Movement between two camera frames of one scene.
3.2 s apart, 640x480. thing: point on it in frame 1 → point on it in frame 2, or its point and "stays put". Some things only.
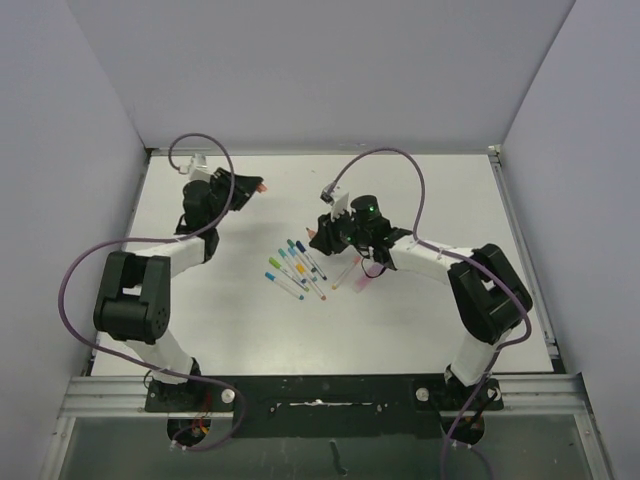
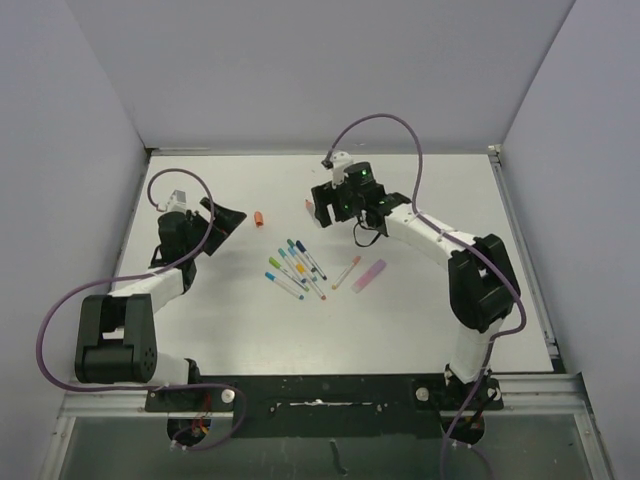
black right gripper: [327, 238] → [325, 195]
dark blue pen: [303, 249] stays put
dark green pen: [292, 246] stays put
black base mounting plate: [325, 406] stays put
